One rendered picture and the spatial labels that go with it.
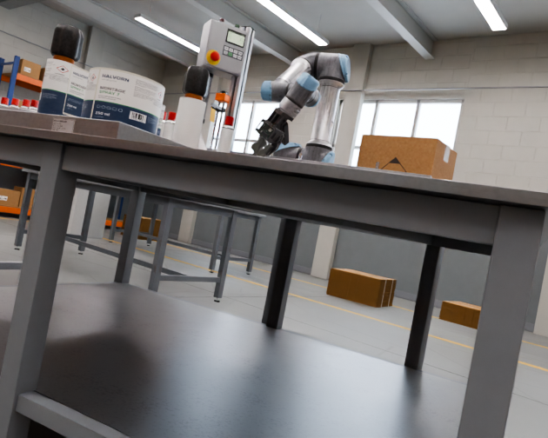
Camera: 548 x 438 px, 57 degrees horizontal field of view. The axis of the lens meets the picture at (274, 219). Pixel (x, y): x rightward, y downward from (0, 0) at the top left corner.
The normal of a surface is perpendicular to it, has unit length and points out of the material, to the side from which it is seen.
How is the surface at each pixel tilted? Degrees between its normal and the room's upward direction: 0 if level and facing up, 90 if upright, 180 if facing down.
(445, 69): 90
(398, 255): 90
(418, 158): 90
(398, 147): 90
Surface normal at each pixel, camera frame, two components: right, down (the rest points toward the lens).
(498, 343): -0.44, -0.09
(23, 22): 0.77, 0.14
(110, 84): -0.03, -0.01
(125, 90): 0.26, 0.04
